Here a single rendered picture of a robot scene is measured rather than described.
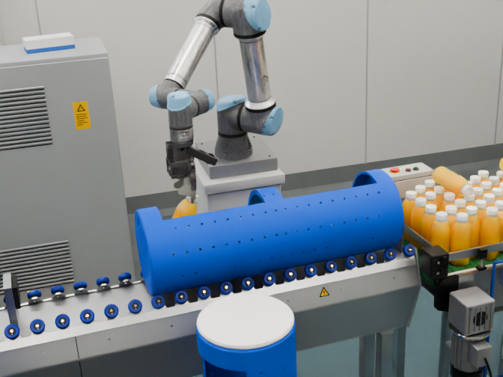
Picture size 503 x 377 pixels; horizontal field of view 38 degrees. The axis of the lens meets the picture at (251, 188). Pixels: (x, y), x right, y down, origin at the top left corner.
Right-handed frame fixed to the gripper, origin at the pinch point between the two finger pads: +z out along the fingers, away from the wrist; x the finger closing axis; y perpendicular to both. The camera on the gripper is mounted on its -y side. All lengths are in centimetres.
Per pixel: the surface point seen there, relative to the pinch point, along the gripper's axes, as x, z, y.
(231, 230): 17.2, 6.1, -8.1
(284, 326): 55, 20, -11
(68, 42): -167, -25, 22
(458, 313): 37, 42, -81
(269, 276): 15.9, 26.0, -20.8
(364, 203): 17, 5, -55
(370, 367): 1, 85, -67
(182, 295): 16.0, 26.6, 9.2
